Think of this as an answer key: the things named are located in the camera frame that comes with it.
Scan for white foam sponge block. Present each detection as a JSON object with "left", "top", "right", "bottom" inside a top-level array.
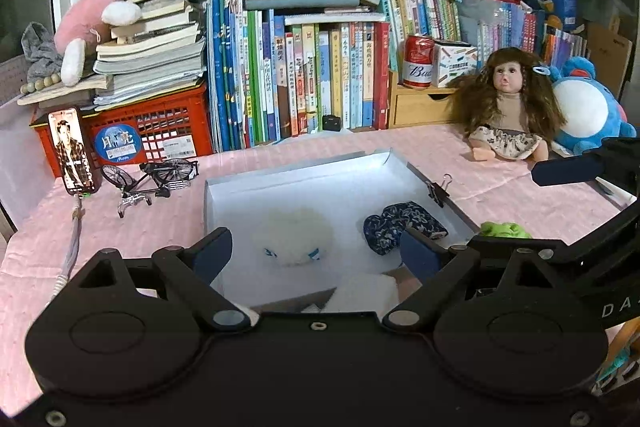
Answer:
[{"left": 303, "top": 274, "right": 399, "bottom": 319}]

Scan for navy floral fabric pouch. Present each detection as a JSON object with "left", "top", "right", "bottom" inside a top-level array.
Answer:
[{"left": 362, "top": 202, "right": 448, "bottom": 256}]

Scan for white fluffy plush toy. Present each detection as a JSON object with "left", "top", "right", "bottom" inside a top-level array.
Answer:
[{"left": 252, "top": 208, "right": 334, "bottom": 267}]

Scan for black binder clip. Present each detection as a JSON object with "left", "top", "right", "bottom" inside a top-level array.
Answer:
[{"left": 427, "top": 173, "right": 454, "bottom": 208}]

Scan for miniature black bicycle model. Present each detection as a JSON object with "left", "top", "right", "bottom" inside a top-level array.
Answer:
[{"left": 101, "top": 159, "right": 200, "bottom": 219}]

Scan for white shallow tray box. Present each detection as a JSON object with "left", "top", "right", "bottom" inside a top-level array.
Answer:
[{"left": 204, "top": 150, "right": 477, "bottom": 310}]

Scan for red plastic crate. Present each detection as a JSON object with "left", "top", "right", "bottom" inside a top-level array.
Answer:
[{"left": 29, "top": 81, "right": 215, "bottom": 179}]

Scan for blue round sticker label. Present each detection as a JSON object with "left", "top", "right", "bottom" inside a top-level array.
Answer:
[{"left": 94, "top": 124, "right": 142, "bottom": 164}]

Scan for blue penguin plush toy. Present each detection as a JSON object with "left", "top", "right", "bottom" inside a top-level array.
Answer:
[{"left": 550, "top": 56, "right": 637, "bottom": 156}]

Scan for smartphone with photo screen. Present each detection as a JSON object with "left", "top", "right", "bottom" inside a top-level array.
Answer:
[{"left": 48, "top": 107, "right": 100, "bottom": 196}]

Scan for small wooden drawer box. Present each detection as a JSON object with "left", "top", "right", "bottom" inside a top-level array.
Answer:
[{"left": 388, "top": 72, "right": 454, "bottom": 129}]

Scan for brown haired doll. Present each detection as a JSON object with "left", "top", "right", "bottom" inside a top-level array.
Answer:
[{"left": 450, "top": 46, "right": 566, "bottom": 162}]

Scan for small black box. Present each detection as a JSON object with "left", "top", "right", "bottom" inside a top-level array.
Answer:
[{"left": 322, "top": 115, "right": 342, "bottom": 132}]

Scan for row of upright books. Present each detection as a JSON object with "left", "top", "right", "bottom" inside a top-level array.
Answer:
[{"left": 205, "top": 0, "right": 587, "bottom": 152}]

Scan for red Budweiser can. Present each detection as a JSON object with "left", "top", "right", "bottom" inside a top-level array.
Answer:
[{"left": 401, "top": 35, "right": 435, "bottom": 89}]

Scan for white printed carton box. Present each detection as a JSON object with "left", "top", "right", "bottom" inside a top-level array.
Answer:
[{"left": 432, "top": 40, "right": 477, "bottom": 88}]

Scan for stack of lying books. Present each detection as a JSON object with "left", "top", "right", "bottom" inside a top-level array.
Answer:
[{"left": 17, "top": 0, "right": 210, "bottom": 112}]

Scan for grey plush toy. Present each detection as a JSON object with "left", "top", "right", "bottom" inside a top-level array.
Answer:
[{"left": 21, "top": 22, "right": 63, "bottom": 95}]

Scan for pink rabbit plush toy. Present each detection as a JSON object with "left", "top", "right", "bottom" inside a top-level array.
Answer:
[{"left": 54, "top": 0, "right": 142, "bottom": 87}]

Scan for grey phone lanyard strap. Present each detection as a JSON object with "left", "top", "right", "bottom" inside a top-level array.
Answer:
[{"left": 48, "top": 194, "right": 86, "bottom": 301}]

